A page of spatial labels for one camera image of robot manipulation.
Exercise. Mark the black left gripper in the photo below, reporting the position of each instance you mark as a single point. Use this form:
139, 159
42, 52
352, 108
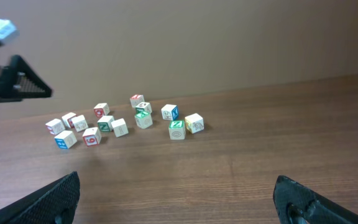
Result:
18, 80

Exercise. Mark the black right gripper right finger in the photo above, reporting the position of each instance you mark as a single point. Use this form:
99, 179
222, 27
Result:
296, 203

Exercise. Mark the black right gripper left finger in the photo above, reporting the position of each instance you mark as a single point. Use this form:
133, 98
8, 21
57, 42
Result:
54, 203

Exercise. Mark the blue-sided white block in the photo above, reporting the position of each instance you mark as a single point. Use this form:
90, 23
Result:
65, 139

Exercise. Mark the plain number one block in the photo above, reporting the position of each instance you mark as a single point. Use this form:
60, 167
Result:
119, 127

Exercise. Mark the green letter block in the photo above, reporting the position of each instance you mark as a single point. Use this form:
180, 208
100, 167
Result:
143, 119

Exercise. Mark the red Z white block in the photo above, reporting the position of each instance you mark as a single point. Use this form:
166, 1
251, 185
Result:
55, 126

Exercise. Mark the red-edged white block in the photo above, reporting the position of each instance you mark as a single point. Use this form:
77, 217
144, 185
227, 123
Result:
67, 119

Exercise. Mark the red animal sketch block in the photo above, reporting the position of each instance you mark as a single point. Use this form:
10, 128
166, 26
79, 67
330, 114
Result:
79, 123

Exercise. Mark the red Q block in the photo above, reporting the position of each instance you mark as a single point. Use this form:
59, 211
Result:
101, 109

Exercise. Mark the green N block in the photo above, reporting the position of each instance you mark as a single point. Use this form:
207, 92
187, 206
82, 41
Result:
104, 123

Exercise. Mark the red X block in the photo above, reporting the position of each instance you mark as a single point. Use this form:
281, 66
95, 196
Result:
136, 99

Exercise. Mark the green ladybug block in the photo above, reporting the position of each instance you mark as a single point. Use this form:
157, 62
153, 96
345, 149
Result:
143, 106

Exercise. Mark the yellow turtle block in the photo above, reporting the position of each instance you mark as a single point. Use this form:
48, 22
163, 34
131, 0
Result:
194, 123

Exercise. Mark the green Z block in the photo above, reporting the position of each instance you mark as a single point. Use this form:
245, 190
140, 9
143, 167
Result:
177, 130

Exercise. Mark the blue K block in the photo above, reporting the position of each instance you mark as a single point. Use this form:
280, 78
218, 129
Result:
169, 112

